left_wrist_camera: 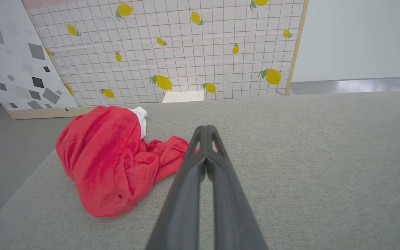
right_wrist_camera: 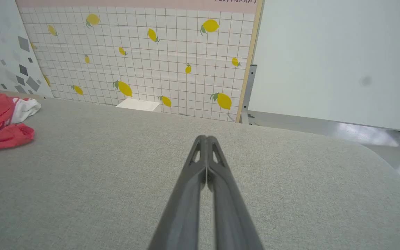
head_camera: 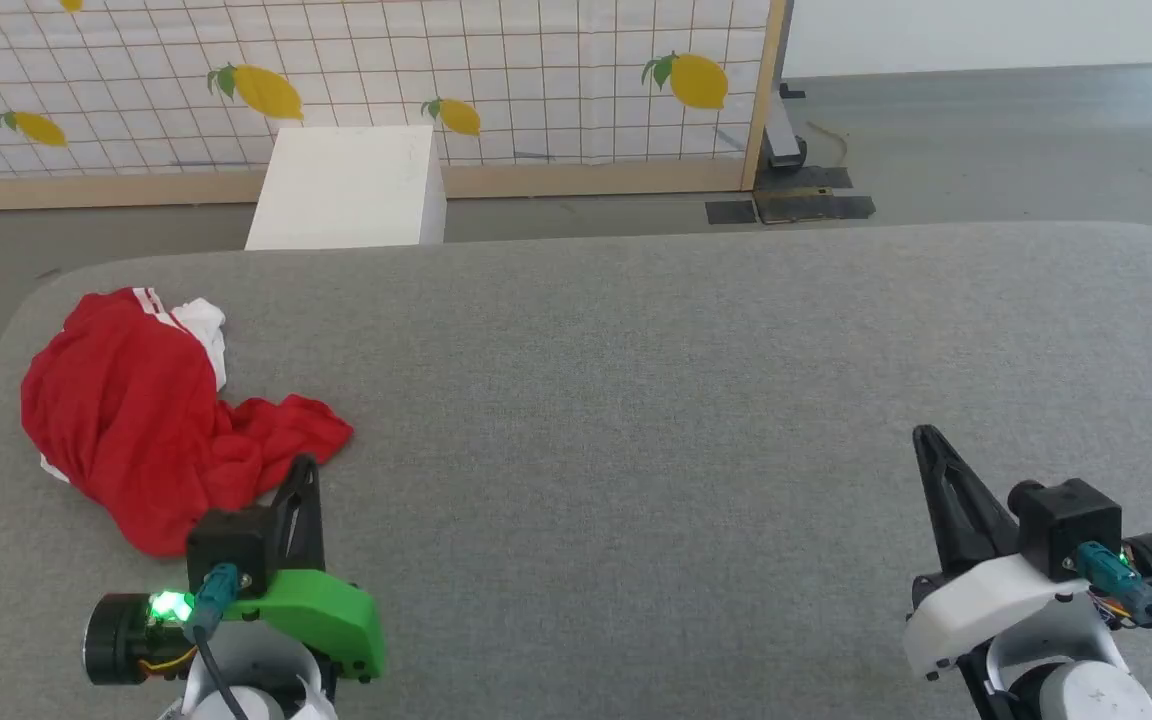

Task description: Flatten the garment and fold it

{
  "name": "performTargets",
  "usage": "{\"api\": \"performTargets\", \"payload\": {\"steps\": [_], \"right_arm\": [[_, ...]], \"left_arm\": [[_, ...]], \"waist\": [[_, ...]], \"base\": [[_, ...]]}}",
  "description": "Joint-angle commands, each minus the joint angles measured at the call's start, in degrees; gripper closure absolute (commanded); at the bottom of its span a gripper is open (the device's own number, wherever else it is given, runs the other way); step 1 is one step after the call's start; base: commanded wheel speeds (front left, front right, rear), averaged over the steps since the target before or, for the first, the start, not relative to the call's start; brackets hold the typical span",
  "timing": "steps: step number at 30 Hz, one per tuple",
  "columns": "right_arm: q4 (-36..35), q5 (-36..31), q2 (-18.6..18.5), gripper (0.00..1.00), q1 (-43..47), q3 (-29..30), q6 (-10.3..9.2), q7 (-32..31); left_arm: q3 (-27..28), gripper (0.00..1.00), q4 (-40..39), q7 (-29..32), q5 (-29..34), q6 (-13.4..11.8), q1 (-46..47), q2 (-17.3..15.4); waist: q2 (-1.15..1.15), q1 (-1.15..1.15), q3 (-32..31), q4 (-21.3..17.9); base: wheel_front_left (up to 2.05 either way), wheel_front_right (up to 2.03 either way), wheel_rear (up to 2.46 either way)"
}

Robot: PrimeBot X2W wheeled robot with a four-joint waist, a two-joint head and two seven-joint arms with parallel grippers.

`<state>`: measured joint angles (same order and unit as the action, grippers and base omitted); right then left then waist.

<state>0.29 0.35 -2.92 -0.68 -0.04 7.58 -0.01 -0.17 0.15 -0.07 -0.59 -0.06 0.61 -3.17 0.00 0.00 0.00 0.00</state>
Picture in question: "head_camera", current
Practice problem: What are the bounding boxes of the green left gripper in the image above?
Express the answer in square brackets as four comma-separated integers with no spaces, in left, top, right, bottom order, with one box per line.
[84,454,389,687]

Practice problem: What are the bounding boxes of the camera cable teal plug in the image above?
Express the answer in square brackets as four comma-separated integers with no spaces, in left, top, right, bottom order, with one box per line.
[1076,542,1152,669]
[183,562,255,720]

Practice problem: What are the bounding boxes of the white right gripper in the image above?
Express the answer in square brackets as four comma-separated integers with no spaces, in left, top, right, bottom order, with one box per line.
[901,424,1152,683]

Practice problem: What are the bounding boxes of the large dark floor tape patch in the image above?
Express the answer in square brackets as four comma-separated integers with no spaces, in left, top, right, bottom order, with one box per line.
[754,166,877,225]

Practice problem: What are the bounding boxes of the right camera cable teal plug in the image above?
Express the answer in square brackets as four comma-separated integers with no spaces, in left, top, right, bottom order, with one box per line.
[1076,542,1152,669]

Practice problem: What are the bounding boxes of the left camera cable teal plug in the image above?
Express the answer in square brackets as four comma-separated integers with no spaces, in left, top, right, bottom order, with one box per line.
[183,562,255,720]

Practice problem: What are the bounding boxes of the white box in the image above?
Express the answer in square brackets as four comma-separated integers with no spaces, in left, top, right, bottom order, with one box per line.
[245,125,447,251]

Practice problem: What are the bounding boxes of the red basketball jersey white trim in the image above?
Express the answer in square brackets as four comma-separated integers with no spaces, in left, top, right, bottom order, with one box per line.
[20,287,355,558]

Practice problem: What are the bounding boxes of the lemon print partition screen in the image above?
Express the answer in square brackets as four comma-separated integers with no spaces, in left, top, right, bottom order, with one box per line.
[0,0,789,213]

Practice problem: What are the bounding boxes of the thin tan floor cord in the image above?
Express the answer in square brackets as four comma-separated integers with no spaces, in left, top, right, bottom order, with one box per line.
[804,120,849,167]

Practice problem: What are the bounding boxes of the whiteboard on grey stand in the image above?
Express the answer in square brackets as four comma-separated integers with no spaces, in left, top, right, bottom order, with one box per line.
[758,0,1152,169]

